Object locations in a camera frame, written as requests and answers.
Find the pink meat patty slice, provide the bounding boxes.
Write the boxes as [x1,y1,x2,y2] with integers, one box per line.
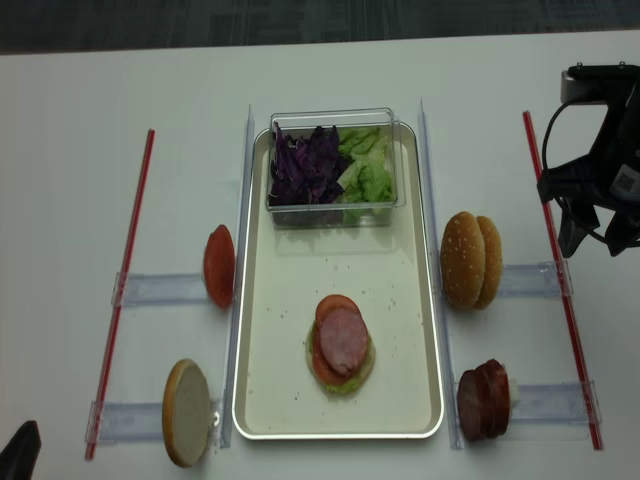
[318,309,369,377]

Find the silver metal tray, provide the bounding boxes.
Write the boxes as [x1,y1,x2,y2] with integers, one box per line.
[233,125,444,440]

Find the clear lower left track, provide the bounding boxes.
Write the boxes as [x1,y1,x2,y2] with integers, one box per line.
[84,398,224,446]

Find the stack of meat slices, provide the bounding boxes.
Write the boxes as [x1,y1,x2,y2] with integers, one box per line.
[456,359,511,442]

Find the upright bun half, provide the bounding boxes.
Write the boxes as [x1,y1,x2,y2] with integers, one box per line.
[162,358,211,468]

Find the rear sesame bun top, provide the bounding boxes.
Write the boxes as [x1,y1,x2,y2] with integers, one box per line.
[474,216,503,310]

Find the sesame bun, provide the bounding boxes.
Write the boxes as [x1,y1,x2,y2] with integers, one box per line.
[474,216,503,310]
[440,211,486,309]

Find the green lettuce leaves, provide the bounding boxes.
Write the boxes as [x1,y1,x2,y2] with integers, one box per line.
[338,127,395,204]

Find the clear upper left track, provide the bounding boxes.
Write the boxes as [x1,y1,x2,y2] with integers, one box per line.
[111,272,209,308]

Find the clear lower right track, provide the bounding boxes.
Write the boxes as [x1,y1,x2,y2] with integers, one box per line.
[510,382,601,425]

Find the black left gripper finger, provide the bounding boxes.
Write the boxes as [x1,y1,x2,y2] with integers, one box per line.
[0,420,40,480]

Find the front sesame bun top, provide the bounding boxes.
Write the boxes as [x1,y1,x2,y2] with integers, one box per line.
[440,211,486,309]

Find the clear plastic salad box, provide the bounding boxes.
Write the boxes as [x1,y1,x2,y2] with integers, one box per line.
[265,107,402,229]

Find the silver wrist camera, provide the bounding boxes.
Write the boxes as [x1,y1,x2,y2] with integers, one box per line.
[560,62,639,104]

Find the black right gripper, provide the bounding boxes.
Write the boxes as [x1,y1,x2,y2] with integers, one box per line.
[537,83,639,258]

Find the right red rail strip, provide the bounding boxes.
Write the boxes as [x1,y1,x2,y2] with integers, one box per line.
[522,110,604,451]

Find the clear left divider wall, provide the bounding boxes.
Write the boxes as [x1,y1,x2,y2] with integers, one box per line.
[219,106,255,448]

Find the lettuce on bun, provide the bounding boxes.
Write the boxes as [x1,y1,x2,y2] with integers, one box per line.
[305,324,376,394]

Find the red rail strip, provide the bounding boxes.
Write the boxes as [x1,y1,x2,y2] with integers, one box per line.
[522,110,604,451]
[84,129,155,462]

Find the purple cabbage leaves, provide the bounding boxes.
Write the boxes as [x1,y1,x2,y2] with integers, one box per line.
[268,122,348,206]

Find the left red rail strip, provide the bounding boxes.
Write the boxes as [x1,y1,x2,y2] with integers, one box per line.
[84,129,155,462]

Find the tomato slices on bun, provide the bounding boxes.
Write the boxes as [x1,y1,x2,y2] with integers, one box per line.
[306,294,360,387]

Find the bottom bun on tray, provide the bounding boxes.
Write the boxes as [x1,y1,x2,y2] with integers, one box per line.
[304,319,376,397]

